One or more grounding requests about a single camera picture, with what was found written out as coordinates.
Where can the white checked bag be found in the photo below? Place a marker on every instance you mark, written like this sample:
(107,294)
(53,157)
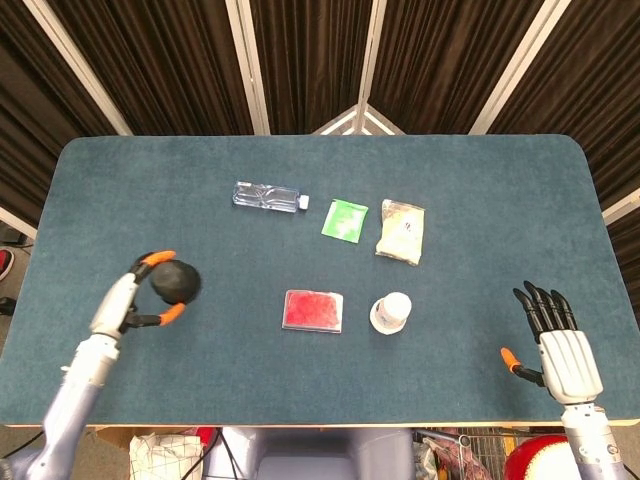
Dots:
(162,457)

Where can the beige snack bag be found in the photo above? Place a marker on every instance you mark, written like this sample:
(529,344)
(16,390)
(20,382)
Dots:
(400,235)

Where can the clear plastic water bottle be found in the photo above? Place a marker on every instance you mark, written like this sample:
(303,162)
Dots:
(265,196)

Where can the dark brown pleated curtain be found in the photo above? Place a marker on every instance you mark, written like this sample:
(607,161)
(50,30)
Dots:
(165,65)
(600,90)
(310,55)
(440,65)
(30,125)

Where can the clear case with red contents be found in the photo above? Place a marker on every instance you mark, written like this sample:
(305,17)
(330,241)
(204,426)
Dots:
(312,311)

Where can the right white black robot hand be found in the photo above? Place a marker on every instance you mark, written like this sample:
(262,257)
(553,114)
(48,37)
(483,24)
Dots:
(570,365)

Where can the grey purple robot torso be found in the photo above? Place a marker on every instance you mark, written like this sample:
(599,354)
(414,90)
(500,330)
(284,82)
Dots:
(320,452)

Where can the blue felt table cover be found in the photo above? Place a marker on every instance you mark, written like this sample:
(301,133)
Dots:
(250,375)

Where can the green foil sachet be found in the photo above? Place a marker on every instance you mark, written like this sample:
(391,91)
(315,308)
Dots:
(344,220)

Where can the brown cardboard box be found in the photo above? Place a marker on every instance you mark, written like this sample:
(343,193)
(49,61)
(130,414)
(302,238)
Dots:
(117,437)

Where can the red and white shoe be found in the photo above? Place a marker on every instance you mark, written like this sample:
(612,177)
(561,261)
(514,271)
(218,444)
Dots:
(5,262)

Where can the stack of white paper cups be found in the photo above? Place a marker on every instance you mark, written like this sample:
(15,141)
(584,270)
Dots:
(391,312)

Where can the black jar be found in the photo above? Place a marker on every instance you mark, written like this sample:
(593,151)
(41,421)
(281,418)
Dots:
(172,281)

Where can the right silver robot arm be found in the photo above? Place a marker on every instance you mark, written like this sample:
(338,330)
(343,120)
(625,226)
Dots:
(592,445)

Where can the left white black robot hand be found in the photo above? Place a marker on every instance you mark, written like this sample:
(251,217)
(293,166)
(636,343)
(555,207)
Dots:
(112,307)

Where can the white frame post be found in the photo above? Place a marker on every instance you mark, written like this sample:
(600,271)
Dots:
(515,65)
(367,60)
(247,65)
(75,65)

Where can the red and white ball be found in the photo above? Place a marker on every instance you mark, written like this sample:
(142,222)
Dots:
(542,460)

